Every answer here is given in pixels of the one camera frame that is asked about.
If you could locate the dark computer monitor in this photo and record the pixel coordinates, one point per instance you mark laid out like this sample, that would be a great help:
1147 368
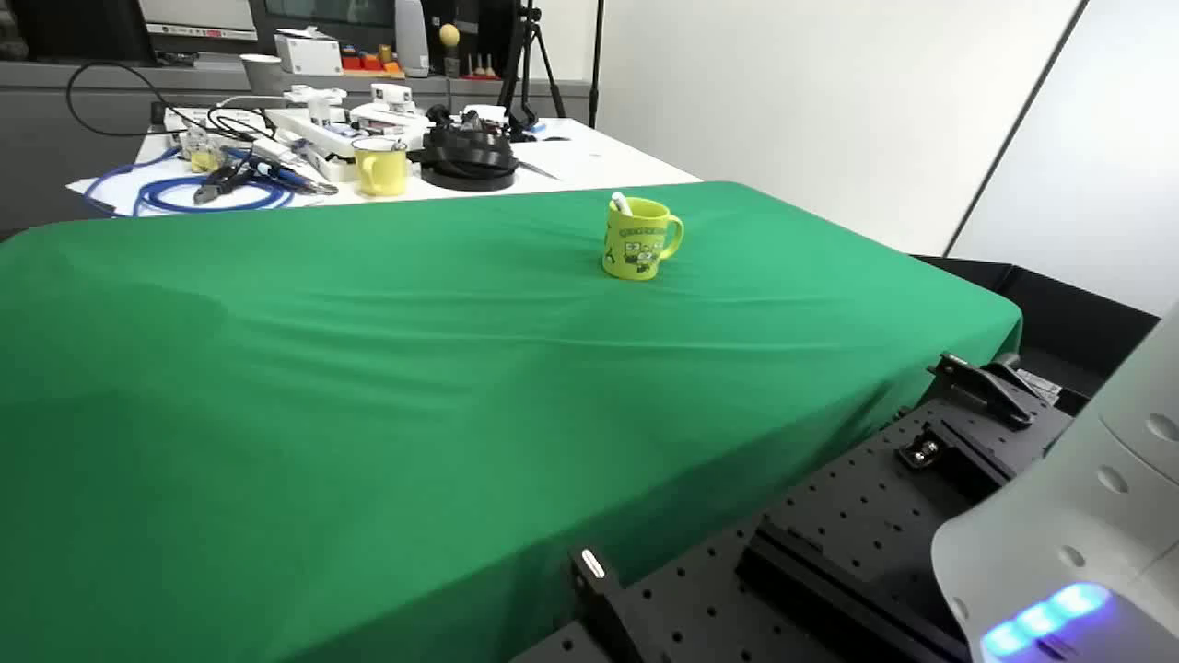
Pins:
327 21

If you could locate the black clamp with white label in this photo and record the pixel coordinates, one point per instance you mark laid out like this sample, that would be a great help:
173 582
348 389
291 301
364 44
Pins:
598 587

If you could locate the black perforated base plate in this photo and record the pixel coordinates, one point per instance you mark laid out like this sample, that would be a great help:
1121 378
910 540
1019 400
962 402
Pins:
849 516

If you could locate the plain yellow cup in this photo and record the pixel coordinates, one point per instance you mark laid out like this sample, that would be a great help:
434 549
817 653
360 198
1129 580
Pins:
380 172

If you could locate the white box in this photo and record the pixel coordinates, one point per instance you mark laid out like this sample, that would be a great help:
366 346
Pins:
308 53

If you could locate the blue capped white marker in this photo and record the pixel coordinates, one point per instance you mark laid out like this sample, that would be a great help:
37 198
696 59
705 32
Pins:
621 203

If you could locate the black camera tripod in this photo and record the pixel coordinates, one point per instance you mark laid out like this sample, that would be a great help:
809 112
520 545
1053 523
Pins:
532 59

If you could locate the black angled bracket clamp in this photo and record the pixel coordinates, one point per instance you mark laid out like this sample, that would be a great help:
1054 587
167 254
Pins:
997 389

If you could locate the small black mount block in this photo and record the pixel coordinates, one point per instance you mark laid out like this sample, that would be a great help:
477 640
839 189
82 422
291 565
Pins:
935 452

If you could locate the black flat rail bar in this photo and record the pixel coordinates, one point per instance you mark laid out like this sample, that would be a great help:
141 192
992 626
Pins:
849 591

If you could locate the black round headset device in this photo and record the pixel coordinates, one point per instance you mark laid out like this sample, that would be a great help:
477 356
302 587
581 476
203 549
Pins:
464 152

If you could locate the black office chair back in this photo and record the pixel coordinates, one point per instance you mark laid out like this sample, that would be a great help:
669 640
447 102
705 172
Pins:
80 26

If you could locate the green table cloth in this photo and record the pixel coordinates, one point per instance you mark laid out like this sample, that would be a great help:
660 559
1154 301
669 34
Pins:
429 392

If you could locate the white small device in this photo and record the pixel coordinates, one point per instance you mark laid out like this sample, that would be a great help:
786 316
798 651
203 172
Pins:
392 112

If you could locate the yellow ball figurine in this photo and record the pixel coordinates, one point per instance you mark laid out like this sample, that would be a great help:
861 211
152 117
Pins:
450 34

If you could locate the yellow cartoon print mug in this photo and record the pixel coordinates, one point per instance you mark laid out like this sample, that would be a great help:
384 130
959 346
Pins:
630 244

